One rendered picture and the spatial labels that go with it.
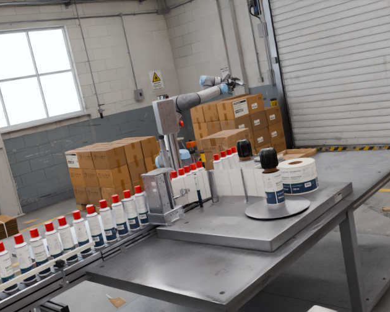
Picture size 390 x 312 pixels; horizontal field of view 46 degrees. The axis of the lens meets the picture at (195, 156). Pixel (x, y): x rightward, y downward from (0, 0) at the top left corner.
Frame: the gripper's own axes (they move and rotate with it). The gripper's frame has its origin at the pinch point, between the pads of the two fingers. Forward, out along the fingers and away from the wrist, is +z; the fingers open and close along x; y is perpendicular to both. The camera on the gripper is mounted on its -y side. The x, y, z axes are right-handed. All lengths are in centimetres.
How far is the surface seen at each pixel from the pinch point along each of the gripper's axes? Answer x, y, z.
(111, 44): -226, -472, -121
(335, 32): -66, -284, 194
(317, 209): 37, 168, -1
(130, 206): 11, 150, -84
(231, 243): 30, 185, -42
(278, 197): 36, 161, -17
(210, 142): -20, 53, -28
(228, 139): -12, 58, -18
